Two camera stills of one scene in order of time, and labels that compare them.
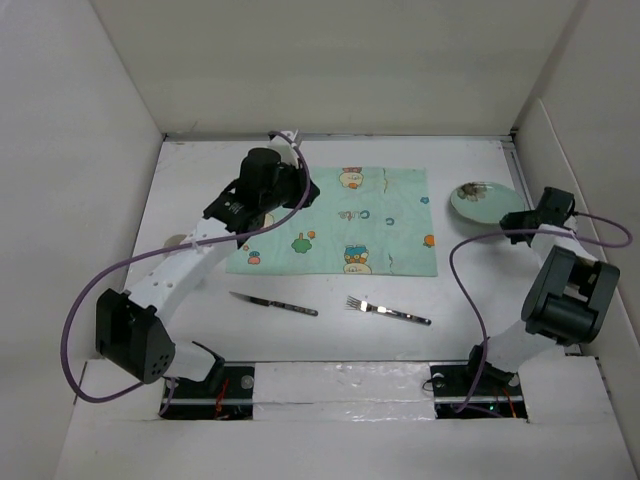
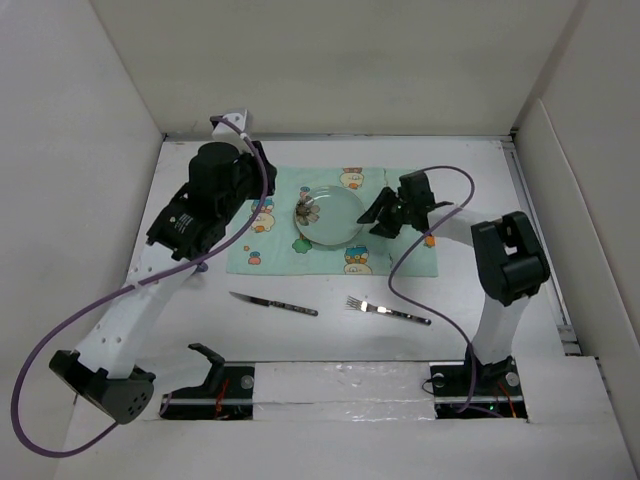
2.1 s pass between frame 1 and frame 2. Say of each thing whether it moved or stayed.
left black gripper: moved
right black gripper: moved
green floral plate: moved
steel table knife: stayed
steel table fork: stayed
